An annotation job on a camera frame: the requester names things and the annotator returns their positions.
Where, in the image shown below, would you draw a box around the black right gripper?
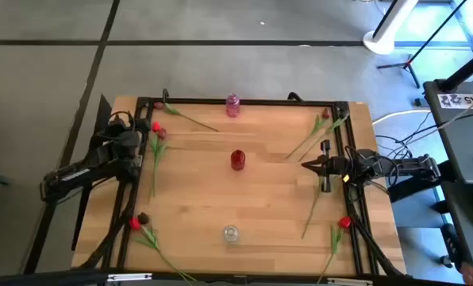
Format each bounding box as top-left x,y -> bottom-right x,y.
301,139 -> 348,195

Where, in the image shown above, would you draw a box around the artificial flowers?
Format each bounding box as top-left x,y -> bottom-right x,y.
148,121 -> 164,202

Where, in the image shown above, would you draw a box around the long green stem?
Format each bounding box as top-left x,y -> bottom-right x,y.
301,174 -> 324,241

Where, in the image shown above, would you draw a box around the red ribbed glass vase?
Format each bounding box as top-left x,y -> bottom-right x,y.
230,149 -> 247,172

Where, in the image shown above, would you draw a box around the pink ribbed glass vase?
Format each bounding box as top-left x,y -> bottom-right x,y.
225,93 -> 241,119

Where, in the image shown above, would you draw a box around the clear ribbed glass vase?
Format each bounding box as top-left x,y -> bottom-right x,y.
222,224 -> 240,244

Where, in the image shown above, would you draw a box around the dark red artificial tulip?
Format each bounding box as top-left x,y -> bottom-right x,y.
151,127 -> 170,199
286,106 -> 333,160
152,101 -> 221,133

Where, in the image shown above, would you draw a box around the bright red artificial tulip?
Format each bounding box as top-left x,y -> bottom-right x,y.
315,215 -> 352,286
128,217 -> 200,285

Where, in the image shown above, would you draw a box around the dark maroon artificial tulip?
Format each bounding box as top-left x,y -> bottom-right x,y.
135,212 -> 182,275

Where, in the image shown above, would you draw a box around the black tripod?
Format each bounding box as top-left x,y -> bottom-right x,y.
376,0 -> 470,89

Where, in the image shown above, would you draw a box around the white stand base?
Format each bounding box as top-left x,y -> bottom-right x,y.
362,0 -> 420,56

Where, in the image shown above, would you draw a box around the black desk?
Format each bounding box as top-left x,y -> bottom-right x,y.
422,79 -> 473,275

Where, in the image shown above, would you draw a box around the white paper label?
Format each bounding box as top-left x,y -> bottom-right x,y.
437,93 -> 473,109

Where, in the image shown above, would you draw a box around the black chair base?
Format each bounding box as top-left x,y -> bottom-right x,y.
438,222 -> 464,271

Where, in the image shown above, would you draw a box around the black desk pole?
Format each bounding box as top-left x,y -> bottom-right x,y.
438,47 -> 473,93

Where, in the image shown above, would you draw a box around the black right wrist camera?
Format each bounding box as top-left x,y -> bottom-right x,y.
351,149 -> 380,172

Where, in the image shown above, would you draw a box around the black aluminium table frame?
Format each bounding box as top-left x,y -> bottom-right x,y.
101,96 -> 380,281

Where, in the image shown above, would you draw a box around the black floor cables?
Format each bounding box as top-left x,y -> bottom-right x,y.
375,122 -> 440,160

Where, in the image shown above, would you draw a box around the white floor cable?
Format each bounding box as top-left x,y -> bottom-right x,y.
372,109 -> 434,126

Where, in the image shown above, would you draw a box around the black cable bundle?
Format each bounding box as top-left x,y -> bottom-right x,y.
77,190 -> 137,271
349,216 -> 410,279

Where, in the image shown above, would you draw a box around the silver metal bracket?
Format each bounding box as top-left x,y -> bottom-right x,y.
106,272 -> 153,283
326,277 -> 373,286

